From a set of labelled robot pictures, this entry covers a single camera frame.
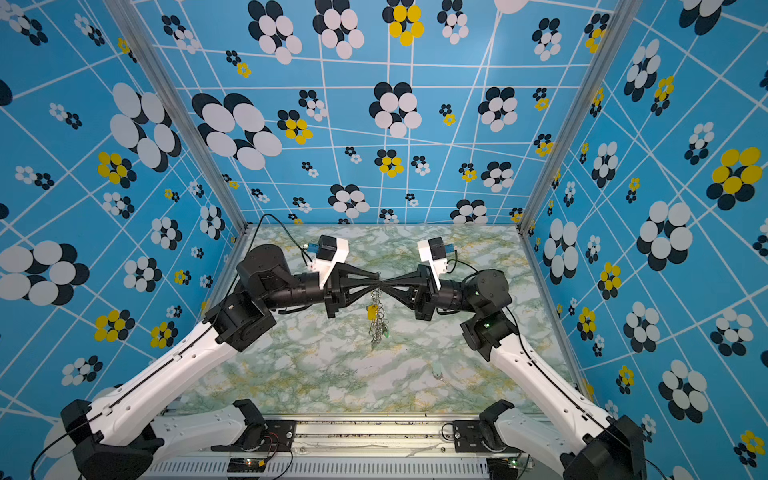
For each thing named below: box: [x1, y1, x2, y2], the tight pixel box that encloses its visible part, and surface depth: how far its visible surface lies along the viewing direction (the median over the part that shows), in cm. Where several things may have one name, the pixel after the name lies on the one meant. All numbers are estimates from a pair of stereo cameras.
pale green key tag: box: [432, 361, 443, 378], surface depth 87 cm
